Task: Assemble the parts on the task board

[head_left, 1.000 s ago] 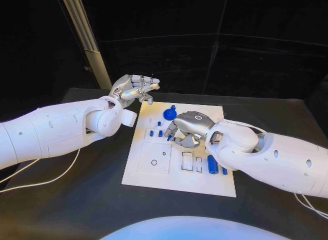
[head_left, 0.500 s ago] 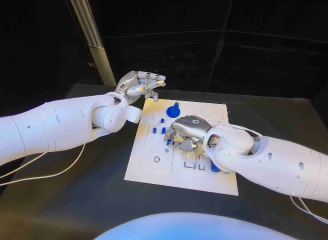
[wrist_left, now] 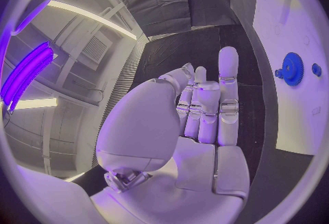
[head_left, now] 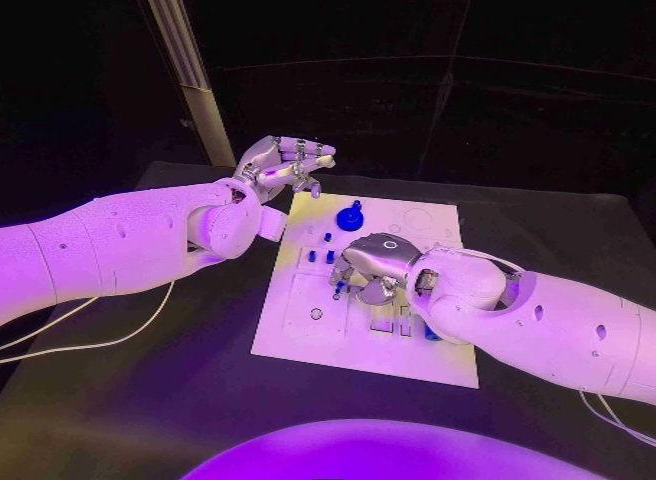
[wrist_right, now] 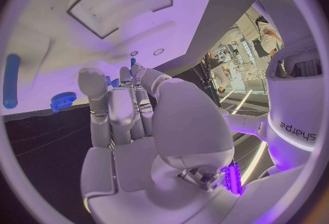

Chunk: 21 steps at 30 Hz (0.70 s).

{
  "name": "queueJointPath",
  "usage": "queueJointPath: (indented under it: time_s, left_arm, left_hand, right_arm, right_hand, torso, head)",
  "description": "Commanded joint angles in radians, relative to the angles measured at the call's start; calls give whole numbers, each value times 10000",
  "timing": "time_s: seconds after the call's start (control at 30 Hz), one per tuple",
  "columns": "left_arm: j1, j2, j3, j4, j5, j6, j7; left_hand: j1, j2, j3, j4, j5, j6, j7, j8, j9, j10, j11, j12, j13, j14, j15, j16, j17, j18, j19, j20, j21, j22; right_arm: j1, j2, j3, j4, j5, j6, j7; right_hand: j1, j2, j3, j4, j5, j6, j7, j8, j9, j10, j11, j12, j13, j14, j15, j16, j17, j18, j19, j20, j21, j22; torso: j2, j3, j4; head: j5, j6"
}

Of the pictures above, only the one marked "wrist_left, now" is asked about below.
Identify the glowing light bar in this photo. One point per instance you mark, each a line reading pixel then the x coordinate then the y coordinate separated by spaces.
pixel 24 75

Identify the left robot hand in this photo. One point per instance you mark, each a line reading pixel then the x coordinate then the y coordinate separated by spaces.
pixel 144 125

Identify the blue gear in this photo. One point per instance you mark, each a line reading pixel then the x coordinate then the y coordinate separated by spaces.
pixel 293 69

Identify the white task board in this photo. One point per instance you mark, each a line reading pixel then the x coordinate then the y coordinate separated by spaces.
pixel 290 104

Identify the blue peg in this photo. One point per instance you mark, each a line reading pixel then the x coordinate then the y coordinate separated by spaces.
pixel 279 73
pixel 316 69

